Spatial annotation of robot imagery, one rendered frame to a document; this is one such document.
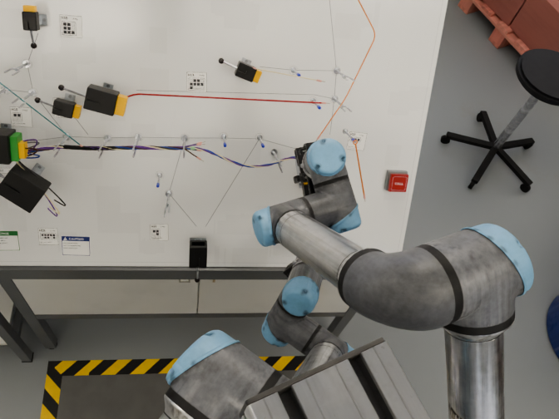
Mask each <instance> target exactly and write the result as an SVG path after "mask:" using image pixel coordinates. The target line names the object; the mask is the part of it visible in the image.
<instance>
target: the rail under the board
mask: <svg viewBox="0 0 559 419"><path fill-rule="evenodd" d="M196 269H197V268H189V267H155V266H0V279H195V278H196ZM285 269H286V267H206V269H202V268H199V274H198V278H199V279H288V277H287V276H286V275H285V274H283V272H284V270H285Z"/></svg>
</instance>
